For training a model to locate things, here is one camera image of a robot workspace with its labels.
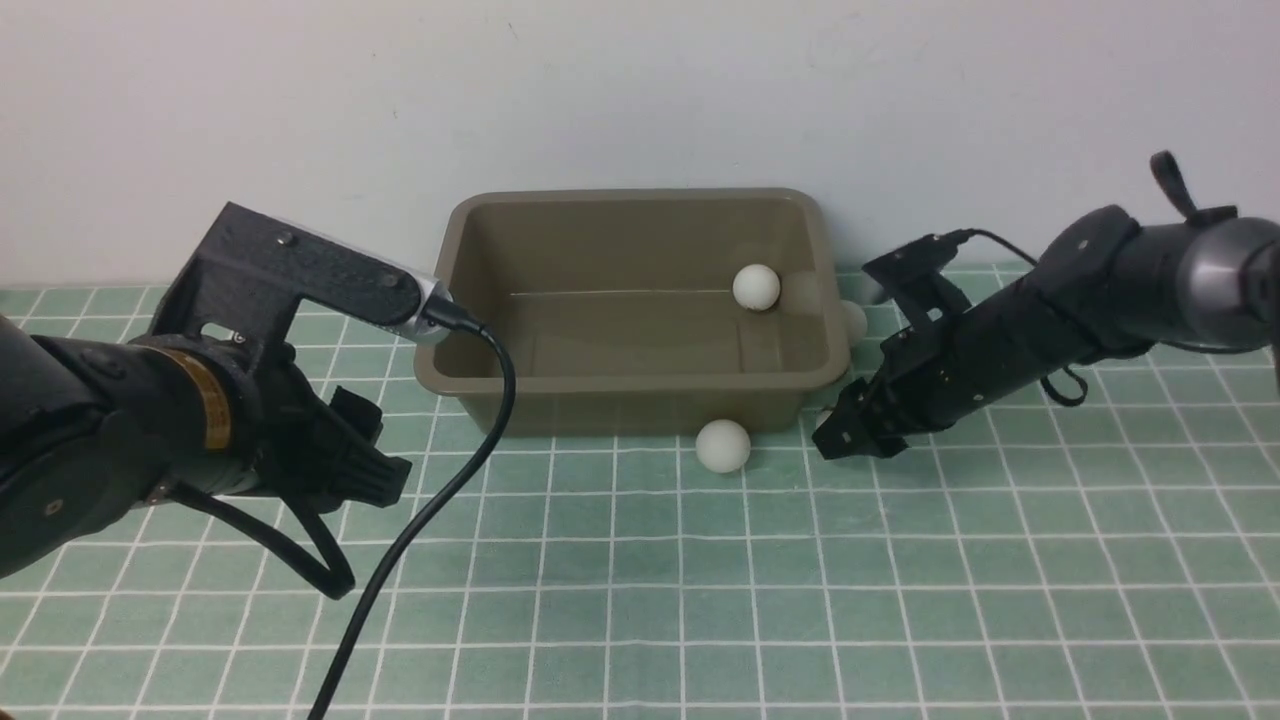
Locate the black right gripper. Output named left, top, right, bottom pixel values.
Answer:
left=812, top=325, right=1001, bottom=460

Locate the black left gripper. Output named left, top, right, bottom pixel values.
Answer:
left=230, top=342, right=412, bottom=511

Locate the white ping-pong ball with print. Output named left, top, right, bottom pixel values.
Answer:
left=694, top=419, right=753, bottom=474

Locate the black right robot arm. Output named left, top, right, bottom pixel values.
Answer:
left=812, top=151, right=1279, bottom=460

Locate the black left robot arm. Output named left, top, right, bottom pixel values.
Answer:
left=1, top=320, right=411, bottom=600

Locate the olive green plastic bin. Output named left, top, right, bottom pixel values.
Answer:
left=436, top=188, right=851, bottom=439

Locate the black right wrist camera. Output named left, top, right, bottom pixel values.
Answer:
left=863, top=231, right=972, bottom=336

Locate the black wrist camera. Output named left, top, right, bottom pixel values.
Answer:
left=148, top=202, right=475, bottom=364
left=863, top=231, right=972, bottom=336

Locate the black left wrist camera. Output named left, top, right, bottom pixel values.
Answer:
left=148, top=202, right=475, bottom=364

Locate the black right camera cable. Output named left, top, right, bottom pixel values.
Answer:
left=945, top=228, right=1041, bottom=269

